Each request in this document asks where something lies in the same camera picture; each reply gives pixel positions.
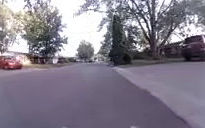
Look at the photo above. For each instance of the small distant tree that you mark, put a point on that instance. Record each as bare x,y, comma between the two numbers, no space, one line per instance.
85,50

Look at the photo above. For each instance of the dark round bush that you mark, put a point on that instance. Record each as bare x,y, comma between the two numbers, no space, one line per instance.
126,59

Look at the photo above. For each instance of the dark conifer tree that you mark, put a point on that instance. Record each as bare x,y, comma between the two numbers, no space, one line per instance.
117,40

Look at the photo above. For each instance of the grey asphalt road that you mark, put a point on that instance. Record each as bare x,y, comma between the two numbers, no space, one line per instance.
73,96

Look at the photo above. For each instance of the grass strip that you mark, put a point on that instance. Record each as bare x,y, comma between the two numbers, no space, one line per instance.
46,65
146,62

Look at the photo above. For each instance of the large bare-branched tree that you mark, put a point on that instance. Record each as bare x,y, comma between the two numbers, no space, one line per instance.
153,30

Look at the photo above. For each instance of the row of low houses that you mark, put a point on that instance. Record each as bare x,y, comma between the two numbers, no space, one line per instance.
36,59

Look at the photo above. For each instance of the leafy green tree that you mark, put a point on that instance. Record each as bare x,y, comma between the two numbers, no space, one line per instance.
43,30
0,26

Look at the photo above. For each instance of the dark red building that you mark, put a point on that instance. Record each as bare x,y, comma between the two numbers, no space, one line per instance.
171,50

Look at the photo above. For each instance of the pale concrete driveway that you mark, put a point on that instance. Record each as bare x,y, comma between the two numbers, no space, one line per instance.
176,86

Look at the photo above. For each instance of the red car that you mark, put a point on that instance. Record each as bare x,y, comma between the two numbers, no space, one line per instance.
8,62

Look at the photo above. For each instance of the dark suv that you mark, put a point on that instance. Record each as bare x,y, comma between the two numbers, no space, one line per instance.
196,48

